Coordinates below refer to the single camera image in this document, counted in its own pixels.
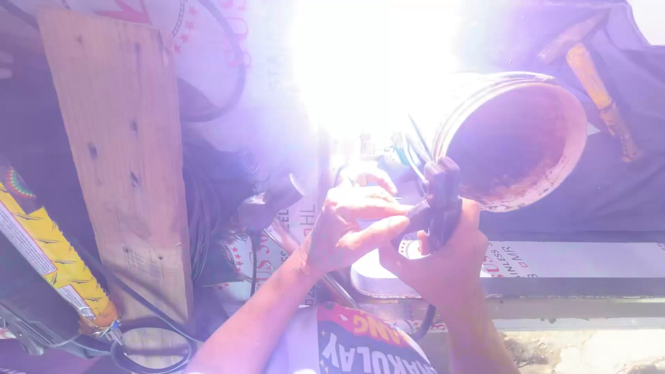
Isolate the person's left hand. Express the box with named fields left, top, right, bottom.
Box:
left=304, top=166, right=412, bottom=277

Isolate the person's right hand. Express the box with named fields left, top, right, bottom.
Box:
left=379, top=200, right=490, bottom=308

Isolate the dark welding electrode holder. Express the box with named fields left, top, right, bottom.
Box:
left=392, top=156, right=464, bottom=253

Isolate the rusty metal bucket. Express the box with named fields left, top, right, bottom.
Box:
left=416, top=72, right=589, bottom=214

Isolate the printed film-covered steel sheet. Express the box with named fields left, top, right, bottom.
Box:
left=62, top=0, right=665, bottom=333

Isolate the dark cloth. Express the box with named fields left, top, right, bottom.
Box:
left=457, top=0, right=665, bottom=242

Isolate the person's printed shirt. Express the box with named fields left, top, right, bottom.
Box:
left=264, top=301, right=440, bottom=374

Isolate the wooden plank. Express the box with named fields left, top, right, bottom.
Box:
left=36, top=8, right=196, bottom=367

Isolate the yellow welding rod box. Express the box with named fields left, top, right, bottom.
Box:
left=0, top=165, right=121, bottom=334

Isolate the grey metal clamp tool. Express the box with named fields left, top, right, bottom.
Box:
left=0, top=301, right=123, bottom=360

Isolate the hammer with wooden handle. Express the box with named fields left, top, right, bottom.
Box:
left=565, top=43, right=644, bottom=163

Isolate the wooden tool handle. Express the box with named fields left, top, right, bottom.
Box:
left=537, top=10, right=610, bottom=64

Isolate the black cable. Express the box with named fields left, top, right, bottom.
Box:
left=68, top=236, right=204, bottom=374

